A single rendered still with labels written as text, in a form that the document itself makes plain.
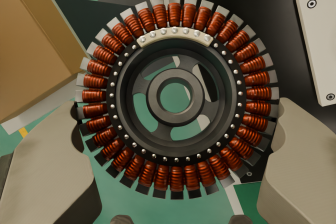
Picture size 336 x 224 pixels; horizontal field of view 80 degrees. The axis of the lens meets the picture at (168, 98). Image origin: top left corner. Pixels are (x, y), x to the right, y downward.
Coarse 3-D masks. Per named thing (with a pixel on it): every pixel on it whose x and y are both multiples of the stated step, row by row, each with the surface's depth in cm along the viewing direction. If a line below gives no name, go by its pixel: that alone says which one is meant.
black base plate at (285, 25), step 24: (216, 0) 28; (240, 0) 27; (264, 0) 27; (288, 0) 26; (264, 24) 28; (288, 24) 27; (288, 48) 28; (288, 72) 29; (216, 96) 33; (288, 96) 30; (312, 96) 29; (264, 168) 35
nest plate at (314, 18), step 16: (304, 0) 24; (320, 0) 24; (304, 16) 25; (320, 16) 25; (304, 32) 26; (320, 32) 25; (320, 48) 26; (320, 64) 26; (320, 80) 27; (320, 96) 28
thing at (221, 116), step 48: (192, 0) 11; (96, 48) 11; (144, 48) 11; (192, 48) 12; (240, 48) 11; (96, 96) 11; (192, 96) 12; (240, 96) 11; (96, 144) 11; (144, 144) 11; (192, 144) 12; (240, 144) 10; (144, 192) 11; (192, 192) 11
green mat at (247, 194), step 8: (240, 184) 40; (248, 184) 40; (256, 184) 39; (240, 192) 41; (248, 192) 40; (256, 192) 40; (240, 200) 41; (248, 200) 41; (256, 200) 40; (248, 208) 42; (256, 208) 41; (248, 216) 42; (256, 216) 42
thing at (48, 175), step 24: (48, 120) 10; (72, 120) 10; (24, 144) 8; (48, 144) 8; (72, 144) 8; (24, 168) 7; (48, 168) 7; (72, 168) 7; (24, 192) 6; (48, 192) 6; (72, 192) 6; (96, 192) 7; (0, 216) 5; (24, 216) 5; (48, 216) 5; (72, 216) 6; (96, 216) 7
